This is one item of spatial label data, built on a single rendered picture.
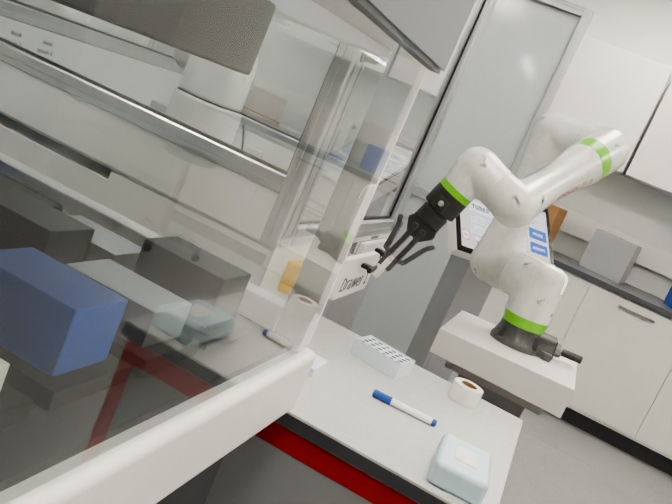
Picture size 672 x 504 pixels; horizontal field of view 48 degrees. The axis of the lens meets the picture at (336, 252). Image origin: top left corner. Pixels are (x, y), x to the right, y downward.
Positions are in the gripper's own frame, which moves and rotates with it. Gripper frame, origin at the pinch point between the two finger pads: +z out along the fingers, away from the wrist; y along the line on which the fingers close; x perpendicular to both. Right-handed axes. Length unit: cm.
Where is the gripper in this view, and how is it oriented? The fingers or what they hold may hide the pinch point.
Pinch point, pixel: (383, 267)
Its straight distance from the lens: 197.4
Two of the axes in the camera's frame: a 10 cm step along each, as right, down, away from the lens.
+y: 6.8, 7.1, -1.8
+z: -6.6, 7.0, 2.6
